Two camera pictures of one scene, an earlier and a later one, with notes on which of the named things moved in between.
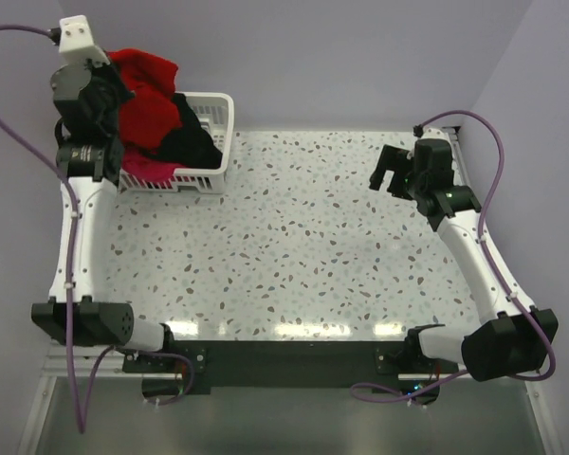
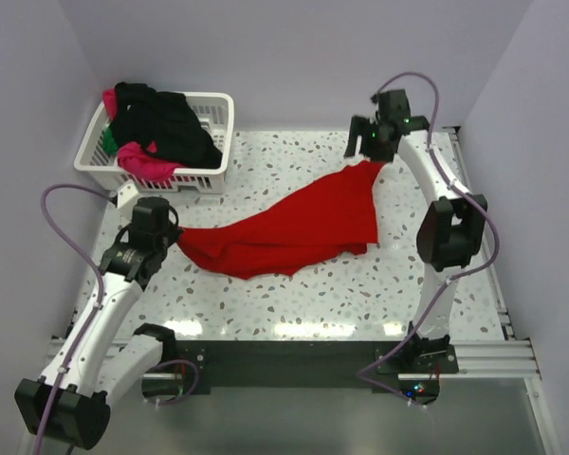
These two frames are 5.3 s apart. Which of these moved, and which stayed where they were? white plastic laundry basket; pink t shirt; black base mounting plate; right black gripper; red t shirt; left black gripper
Moved: left black gripper; red t shirt; right black gripper
Stayed: pink t shirt; black base mounting plate; white plastic laundry basket
